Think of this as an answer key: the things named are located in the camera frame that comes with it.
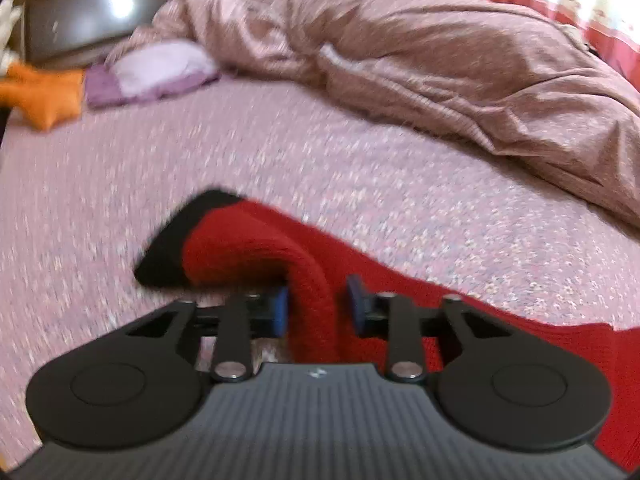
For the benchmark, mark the purple pillow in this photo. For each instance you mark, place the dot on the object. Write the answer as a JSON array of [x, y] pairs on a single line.
[[150, 67]]

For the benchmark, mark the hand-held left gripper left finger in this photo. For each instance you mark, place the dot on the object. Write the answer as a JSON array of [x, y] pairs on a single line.
[[280, 310]]

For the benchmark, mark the bed with pink sheet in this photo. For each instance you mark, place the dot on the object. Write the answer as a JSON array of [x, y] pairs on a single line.
[[150, 160]]

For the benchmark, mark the orange plush toy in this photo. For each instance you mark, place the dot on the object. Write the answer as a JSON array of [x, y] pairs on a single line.
[[45, 95]]

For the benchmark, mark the red and white curtain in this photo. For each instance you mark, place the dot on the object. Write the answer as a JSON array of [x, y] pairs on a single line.
[[595, 10]]

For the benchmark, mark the pink floral duvet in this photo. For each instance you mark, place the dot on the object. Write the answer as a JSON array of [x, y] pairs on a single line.
[[425, 60]]

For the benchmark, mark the dark wooden headboard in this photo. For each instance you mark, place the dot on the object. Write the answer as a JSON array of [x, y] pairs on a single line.
[[70, 20]]

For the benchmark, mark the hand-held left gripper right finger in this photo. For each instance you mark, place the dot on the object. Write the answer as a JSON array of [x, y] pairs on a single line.
[[357, 307]]

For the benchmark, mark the white plush toy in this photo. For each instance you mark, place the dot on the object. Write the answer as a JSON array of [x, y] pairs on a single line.
[[7, 25]]

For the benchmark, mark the red knit sweater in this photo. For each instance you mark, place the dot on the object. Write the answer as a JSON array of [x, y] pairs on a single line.
[[240, 240]]

